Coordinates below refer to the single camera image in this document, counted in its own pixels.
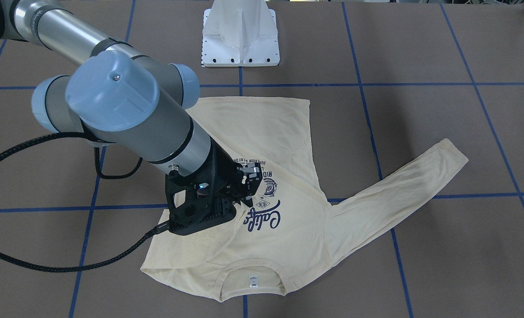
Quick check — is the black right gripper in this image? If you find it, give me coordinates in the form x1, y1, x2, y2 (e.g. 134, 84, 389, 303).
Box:
200, 144, 263, 208

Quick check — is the cream long-sleeve printed shirt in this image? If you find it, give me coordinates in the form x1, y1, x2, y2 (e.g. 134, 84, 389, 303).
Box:
140, 97, 468, 302

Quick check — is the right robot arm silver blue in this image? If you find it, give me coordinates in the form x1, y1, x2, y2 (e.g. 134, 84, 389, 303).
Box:
0, 0, 262, 209

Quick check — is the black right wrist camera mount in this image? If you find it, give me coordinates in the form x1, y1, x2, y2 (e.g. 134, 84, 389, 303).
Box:
158, 170, 236, 236

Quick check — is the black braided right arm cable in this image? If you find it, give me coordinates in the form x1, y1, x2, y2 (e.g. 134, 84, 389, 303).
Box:
0, 132, 174, 273

